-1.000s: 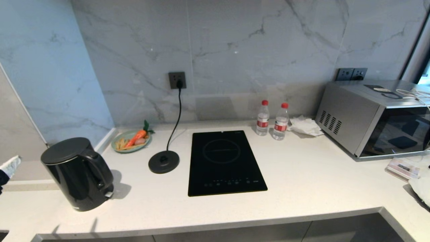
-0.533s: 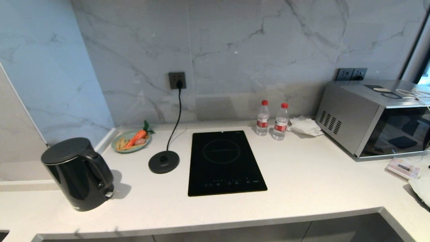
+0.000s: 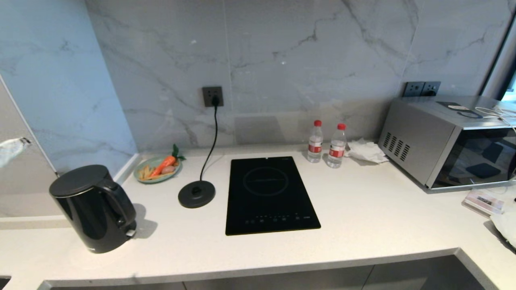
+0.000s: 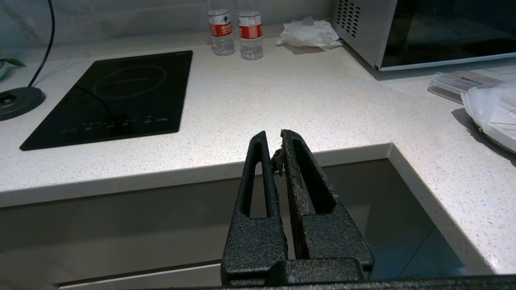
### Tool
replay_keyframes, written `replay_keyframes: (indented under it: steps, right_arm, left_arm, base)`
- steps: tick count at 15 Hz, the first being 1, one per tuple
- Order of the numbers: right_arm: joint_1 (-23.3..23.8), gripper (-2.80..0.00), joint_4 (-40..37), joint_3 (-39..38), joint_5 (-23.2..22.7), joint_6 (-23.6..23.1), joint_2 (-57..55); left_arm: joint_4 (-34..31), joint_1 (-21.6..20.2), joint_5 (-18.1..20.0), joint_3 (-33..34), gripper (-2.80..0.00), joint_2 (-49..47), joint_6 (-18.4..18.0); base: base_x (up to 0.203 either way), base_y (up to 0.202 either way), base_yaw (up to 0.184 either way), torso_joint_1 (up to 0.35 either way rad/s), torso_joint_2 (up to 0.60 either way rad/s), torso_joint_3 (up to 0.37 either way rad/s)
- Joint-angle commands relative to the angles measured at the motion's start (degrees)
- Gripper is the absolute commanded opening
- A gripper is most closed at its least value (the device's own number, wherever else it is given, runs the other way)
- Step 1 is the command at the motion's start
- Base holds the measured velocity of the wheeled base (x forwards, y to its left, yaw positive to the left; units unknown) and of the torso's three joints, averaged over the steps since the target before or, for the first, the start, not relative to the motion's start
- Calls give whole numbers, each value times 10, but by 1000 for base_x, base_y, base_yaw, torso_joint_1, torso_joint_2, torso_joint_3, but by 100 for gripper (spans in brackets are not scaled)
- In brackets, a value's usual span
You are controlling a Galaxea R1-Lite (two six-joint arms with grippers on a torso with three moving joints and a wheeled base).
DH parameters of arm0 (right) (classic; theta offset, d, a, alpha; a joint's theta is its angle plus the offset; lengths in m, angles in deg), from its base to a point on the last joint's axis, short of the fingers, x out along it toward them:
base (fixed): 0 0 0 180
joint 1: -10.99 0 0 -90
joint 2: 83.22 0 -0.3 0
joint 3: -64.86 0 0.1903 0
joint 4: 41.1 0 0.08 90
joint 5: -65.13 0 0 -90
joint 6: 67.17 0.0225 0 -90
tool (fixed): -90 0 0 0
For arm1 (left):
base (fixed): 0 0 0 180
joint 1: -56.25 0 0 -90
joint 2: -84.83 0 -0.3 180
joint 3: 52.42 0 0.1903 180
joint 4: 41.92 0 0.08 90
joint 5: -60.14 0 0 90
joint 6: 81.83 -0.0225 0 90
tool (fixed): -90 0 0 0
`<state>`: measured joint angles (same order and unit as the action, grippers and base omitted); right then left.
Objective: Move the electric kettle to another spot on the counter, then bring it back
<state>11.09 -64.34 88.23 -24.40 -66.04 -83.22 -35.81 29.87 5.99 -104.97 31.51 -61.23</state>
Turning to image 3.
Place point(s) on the orange carrot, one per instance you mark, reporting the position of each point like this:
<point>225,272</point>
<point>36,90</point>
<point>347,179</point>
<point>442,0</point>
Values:
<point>165,163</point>

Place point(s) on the crumpled white tissue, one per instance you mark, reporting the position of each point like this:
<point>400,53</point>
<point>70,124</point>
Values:
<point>365,151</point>

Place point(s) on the grey wall socket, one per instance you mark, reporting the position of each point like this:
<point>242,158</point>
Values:
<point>208,93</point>

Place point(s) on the clear plastic bag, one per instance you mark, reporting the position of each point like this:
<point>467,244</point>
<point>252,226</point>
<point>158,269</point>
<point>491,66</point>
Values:
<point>10,150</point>

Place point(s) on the dark double wall socket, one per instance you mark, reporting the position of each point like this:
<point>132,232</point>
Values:
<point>421,88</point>

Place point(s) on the clear water bottle red cap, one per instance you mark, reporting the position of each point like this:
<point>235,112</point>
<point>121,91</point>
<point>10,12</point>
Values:
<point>337,148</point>
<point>315,143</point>

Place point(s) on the pale sausage piece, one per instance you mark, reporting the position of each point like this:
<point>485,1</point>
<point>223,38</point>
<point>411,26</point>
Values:
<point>167,169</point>

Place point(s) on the round black kettle base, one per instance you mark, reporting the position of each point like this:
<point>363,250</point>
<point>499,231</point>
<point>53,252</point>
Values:
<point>196,194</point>

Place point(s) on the black electric kettle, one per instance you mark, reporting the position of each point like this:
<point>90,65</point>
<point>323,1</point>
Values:
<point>86,209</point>

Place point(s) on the black induction cooktop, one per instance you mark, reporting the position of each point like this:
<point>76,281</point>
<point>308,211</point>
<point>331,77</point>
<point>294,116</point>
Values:
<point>268,197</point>

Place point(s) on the green plate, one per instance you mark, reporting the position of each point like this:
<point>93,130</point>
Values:
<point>142,176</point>

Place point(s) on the silver microwave oven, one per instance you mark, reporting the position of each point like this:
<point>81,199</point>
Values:
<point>419,141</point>

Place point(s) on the white plastic bag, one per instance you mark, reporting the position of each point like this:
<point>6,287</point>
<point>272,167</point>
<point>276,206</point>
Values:
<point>506,226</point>

